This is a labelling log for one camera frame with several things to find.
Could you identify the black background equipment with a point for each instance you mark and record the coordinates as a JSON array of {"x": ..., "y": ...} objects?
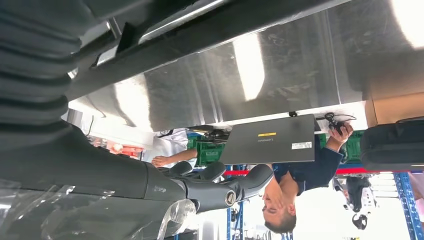
[{"x": 356, "y": 193}]

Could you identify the red barrier strip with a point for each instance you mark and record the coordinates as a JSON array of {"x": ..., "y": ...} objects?
[{"x": 357, "y": 171}]

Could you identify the blue steel shelf rack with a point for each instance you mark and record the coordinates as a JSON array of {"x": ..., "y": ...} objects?
[
  {"x": 235, "y": 222},
  {"x": 405, "y": 198}
]

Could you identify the small black device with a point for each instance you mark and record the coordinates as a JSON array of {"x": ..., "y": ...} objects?
[{"x": 293, "y": 114}]

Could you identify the brown cardboard box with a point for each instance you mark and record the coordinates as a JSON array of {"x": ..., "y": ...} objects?
[{"x": 397, "y": 109}]

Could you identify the green plastic crate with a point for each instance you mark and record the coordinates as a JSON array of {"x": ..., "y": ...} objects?
[
  {"x": 354, "y": 149},
  {"x": 208, "y": 154}
]

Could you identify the clear plastic hand wrap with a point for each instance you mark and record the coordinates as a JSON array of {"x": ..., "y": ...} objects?
[{"x": 99, "y": 218}]

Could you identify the person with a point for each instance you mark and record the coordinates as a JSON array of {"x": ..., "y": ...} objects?
[
  {"x": 308, "y": 172},
  {"x": 172, "y": 145}
]

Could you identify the black bag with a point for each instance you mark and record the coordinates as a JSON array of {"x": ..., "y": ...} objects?
[{"x": 391, "y": 145}]

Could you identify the stainless steel workbench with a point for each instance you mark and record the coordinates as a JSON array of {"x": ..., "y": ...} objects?
[{"x": 298, "y": 66}]

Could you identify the grey Lenovo laptop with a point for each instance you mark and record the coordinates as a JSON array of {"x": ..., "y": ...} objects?
[{"x": 271, "y": 142}]

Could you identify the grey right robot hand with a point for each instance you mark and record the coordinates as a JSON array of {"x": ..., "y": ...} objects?
[{"x": 82, "y": 172}]

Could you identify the red storage crate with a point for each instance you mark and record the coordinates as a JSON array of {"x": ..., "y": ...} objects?
[{"x": 130, "y": 151}]

